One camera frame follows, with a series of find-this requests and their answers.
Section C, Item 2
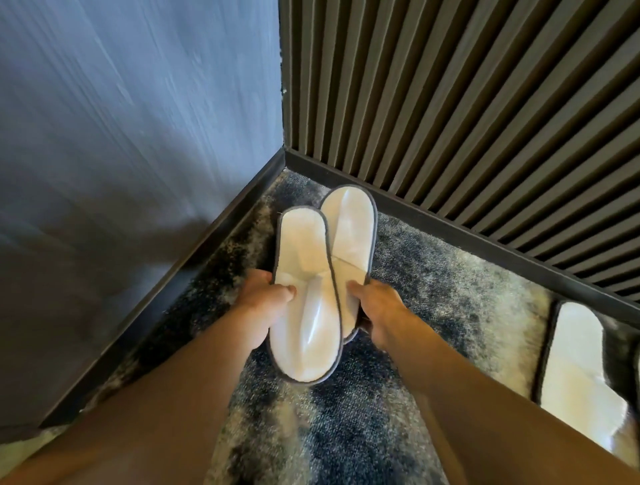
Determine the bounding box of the person's left hand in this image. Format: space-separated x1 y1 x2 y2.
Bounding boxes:
233 269 298 351

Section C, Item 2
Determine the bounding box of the person's right hand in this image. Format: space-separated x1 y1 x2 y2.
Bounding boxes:
346 279 417 351

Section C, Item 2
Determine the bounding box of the white slipper with grey trim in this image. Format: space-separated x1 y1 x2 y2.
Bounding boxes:
319 184 379 346
266 206 346 386
532 300 640 456

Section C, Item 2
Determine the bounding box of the person's left forearm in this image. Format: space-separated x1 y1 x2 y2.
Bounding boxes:
0 306 262 485

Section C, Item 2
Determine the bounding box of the person's right forearm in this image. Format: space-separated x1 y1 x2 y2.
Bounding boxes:
381 320 640 485

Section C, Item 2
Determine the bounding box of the black skirting board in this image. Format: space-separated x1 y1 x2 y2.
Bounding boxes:
284 149 640 328
39 149 287 429

